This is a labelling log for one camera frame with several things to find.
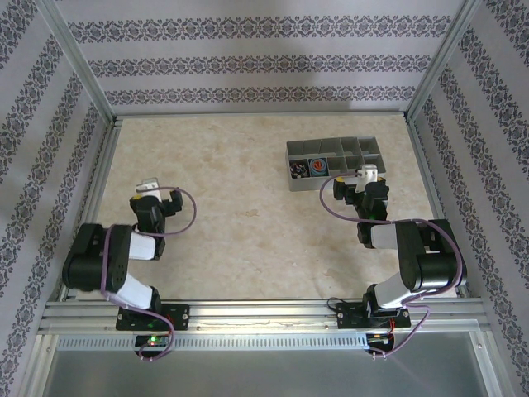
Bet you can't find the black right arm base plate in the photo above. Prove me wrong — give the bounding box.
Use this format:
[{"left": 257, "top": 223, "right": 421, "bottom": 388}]
[{"left": 335, "top": 301, "right": 412, "bottom": 330}]

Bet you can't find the aluminium frame post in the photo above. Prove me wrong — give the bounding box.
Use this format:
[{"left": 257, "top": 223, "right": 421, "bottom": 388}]
[
  {"left": 35, "top": 0, "right": 121, "bottom": 127},
  {"left": 403, "top": 0, "right": 491, "bottom": 123}
]

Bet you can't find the controller board with red wires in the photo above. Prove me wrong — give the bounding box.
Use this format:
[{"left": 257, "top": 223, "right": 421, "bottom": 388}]
[{"left": 366, "top": 332, "right": 396, "bottom": 347}]

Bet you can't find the aluminium frame side rail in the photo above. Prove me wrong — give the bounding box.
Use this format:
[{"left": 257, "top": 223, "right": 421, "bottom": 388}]
[
  {"left": 404, "top": 115, "right": 472, "bottom": 299},
  {"left": 39, "top": 117, "right": 125, "bottom": 307}
]

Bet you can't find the grey divided organizer box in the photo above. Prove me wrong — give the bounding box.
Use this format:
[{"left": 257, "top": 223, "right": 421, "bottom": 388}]
[{"left": 286, "top": 136, "right": 388, "bottom": 194}]

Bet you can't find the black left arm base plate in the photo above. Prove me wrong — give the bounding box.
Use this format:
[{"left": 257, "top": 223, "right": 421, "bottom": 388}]
[{"left": 116, "top": 304, "right": 191, "bottom": 332}]

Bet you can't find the aluminium frame crossbar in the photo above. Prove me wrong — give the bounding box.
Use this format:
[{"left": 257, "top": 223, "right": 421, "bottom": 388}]
[{"left": 113, "top": 110, "right": 410, "bottom": 121}]

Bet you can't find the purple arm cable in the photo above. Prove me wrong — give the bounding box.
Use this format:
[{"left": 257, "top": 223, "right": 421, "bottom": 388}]
[
  {"left": 101, "top": 186, "right": 198, "bottom": 361},
  {"left": 320, "top": 173, "right": 464, "bottom": 361}
]

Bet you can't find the grey metal panel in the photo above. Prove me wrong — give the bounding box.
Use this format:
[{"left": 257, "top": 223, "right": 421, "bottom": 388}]
[{"left": 41, "top": 347, "right": 493, "bottom": 397}]

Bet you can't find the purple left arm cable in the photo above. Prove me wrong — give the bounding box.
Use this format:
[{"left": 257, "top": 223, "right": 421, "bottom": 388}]
[{"left": 101, "top": 186, "right": 198, "bottom": 361}]

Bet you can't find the controller board with green light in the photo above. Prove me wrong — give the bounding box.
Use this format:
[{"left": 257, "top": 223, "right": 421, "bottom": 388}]
[{"left": 135, "top": 335, "right": 170, "bottom": 348}]

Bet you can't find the aluminium mounting rail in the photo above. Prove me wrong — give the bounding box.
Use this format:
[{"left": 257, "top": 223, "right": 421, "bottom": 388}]
[{"left": 39, "top": 299, "right": 491, "bottom": 332}]

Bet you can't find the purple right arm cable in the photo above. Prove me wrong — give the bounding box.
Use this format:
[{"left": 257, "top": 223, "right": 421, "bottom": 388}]
[{"left": 320, "top": 173, "right": 464, "bottom": 361}]

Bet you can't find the grey slotted cable duct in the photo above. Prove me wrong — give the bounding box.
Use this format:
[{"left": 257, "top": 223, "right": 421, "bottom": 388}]
[{"left": 57, "top": 333, "right": 369, "bottom": 348}]

